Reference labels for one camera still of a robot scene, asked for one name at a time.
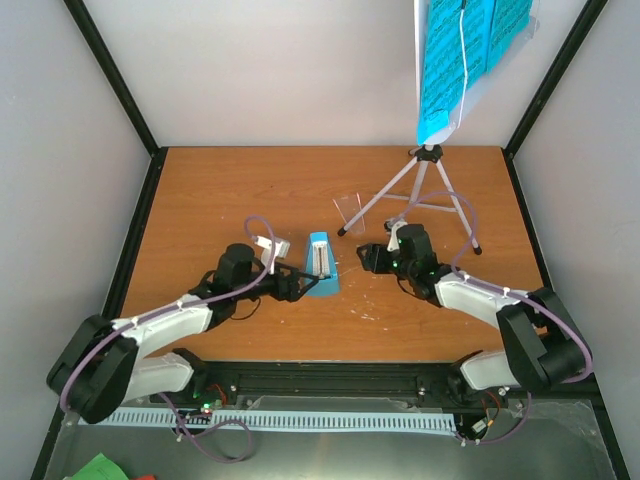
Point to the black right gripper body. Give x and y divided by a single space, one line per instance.
386 267

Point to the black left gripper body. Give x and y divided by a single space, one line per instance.
280 292

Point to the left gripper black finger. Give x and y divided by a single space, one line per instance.
308 287
295 274

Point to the blue metronome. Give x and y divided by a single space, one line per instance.
321 263

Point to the clear plastic metronome cover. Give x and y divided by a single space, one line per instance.
348 206

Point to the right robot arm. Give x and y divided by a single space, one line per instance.
542 346

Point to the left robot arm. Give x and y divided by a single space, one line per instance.
110 362

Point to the blue sheet music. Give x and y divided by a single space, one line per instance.
460 49

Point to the green paper sheet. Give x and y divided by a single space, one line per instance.
99 468

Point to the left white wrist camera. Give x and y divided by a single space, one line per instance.
271 251

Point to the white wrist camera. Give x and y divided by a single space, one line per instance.
391 227
271 251

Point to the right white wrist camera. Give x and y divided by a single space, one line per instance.
391 227

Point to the black aluminium frame rail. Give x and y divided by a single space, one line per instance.
325 380

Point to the grey slotted cable duct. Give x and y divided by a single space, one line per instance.
288 421

